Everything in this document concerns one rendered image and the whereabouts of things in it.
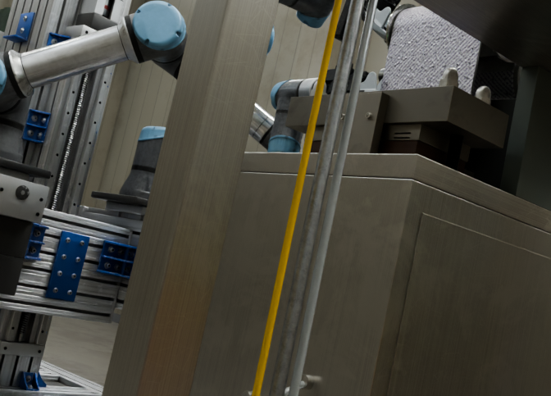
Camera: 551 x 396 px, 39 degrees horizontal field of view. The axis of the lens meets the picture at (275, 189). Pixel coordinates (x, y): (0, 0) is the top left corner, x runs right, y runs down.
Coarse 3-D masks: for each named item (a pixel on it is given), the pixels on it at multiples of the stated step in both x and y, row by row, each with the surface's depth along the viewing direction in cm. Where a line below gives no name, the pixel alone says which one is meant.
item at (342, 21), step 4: (348, 0) 184; (344, 4) 184; (348, 4) 183; (344, 8) 184; (348, 8) 183; (344, 12) 184; (340, 16) 184; (344, 16) 183; (340, 20) 184; (344, 20) 183; (340, 24) 184; (344, 24) 183; (336, 28) 185; (340, 28) 183; (344, 28) 183; (336, 32) 184; (340, 32) 183; (336, 36) 184; (340, 36) 183; (340, 40) 185
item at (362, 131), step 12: (348, 96) 140; (360, 96) 138; (372, 96) 135; (384, 96) 134; (360, 108) 137; (372, 108) 135; (384, 108) 134; (360, 120) 136; (372, 120) 134; (384, 120) 135; (360, 132) 136; (372, 132) 133; (336, 144) 139; (348, 144) 137; (360, 144) 135; (372, 144) 133
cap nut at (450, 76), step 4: (448, 68) 130; (452, 68) 130; (444, 72) 130; (448, 72) 130; (452, 72) 129; (456, 72) 130; (444, 76) 130; (448, 76) 129; (452, 76) 129; (456, 76) 129; (440, 80) 130; (444, 80) 129; (448, 80) 129; (452, 80) 129; (456, 80) 129; (440, 84) 130; (444, 84) 129; (448, 84) 129; (452, 84) 129; (456, 84) 129
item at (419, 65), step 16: (400, 48) 164; (416, 48) 161; (432, 48) 157; (448, 48) 154; (464, 48) 151; (400, 64) 163; (416, 64) 160; (432, 64) 156; (448, 64) 153; (464, 64) 150; (384, 80) 165; (400, 80) 162; (416, 80) 158; (432, 80) 155; (464, 80) 149
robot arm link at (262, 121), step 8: (160, 64) 196; (168, 64) 195; (176, 64) 196; (168, 72) 199; (176, 72) 197; (256, 104) 197; (256, 112) 196; (264, 112) 197; (256, 120) 195; (264, 120) 195; (272, 120) 196; (256, 128) 195; (264, 128) 195; (256, 136) 197; (264, 136) 195; (264, 144) 197
